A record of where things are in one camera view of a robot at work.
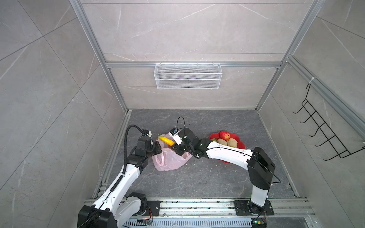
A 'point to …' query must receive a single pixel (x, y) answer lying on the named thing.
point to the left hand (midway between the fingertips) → (159, 141)
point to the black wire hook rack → (339, 148)
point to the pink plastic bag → (168, 159)
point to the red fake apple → (224, 135)
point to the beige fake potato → (223, 142)
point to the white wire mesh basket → (188, 76)
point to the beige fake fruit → (232, 142)
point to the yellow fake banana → (167, 141)
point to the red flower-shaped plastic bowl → (240, 144)
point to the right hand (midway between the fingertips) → (173, 144)
